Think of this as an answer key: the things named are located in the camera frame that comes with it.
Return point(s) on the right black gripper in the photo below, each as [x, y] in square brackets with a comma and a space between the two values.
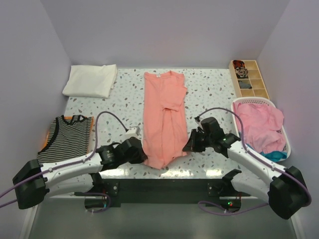
[191, 146]

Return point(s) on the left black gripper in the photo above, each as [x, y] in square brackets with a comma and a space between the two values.
[140, 158]

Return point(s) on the salmon pink t shirt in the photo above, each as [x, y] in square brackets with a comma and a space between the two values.
[164, 128]

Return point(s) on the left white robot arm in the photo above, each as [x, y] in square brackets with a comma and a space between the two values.
[35, 181]

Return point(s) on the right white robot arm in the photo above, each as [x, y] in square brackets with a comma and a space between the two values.
[283, 189]

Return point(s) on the folded orange t shirt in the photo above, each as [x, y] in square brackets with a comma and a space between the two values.
[69, 119]

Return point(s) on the black white striped shirt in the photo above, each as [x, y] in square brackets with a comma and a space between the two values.
[69, 140]

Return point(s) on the light pink garment in basket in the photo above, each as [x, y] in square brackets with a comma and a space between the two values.
[262, 124]

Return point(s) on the folded white t shirt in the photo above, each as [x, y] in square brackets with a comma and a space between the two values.
[90, 81]

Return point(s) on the blue garment in basket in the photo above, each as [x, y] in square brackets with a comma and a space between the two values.
[275, 156]

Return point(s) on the wooden compartment organizer box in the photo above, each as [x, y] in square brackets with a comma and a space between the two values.
[254, 86]

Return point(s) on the rolled dark socks in organizer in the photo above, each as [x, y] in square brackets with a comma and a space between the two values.
[240, 69]

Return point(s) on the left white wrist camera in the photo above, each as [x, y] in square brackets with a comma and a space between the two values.
[133, 132]

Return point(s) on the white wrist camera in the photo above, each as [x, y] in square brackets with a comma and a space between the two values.
[198, 120]
[133, 132]

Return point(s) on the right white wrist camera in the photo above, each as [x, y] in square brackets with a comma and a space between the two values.
[198, 120]

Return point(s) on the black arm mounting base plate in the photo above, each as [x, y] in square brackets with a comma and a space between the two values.
[157, 191]

